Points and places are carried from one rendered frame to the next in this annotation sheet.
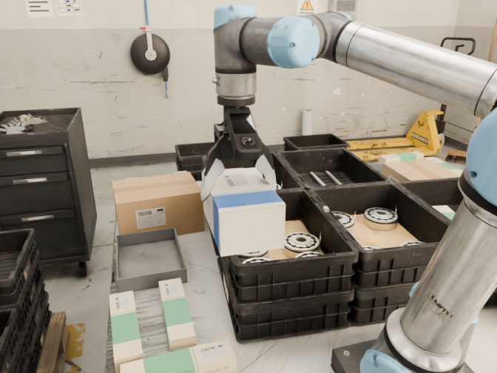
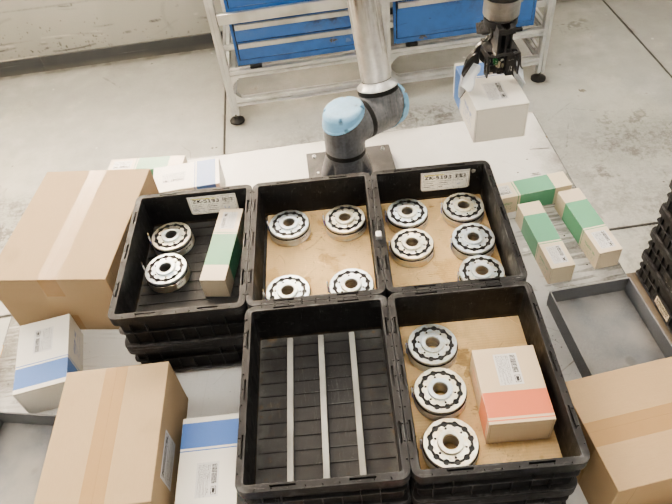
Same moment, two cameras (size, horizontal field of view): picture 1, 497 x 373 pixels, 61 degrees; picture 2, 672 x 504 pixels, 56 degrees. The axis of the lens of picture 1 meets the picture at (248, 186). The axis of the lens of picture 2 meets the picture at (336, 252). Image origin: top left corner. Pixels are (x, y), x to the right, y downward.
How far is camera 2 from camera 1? 2.13 m
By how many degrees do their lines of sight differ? 110
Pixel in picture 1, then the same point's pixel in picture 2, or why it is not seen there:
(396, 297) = not seen: hidden behind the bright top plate
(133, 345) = (568, 197)
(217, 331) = not seen: hidden behind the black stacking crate
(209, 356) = (502, 188)
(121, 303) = (602, 238)
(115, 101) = not seen: outside the picture
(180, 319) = (536, 219)
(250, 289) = (472, 184)
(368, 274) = (359, 196)
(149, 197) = (653, 365)
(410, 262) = (317, 194)
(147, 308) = (580, 269)
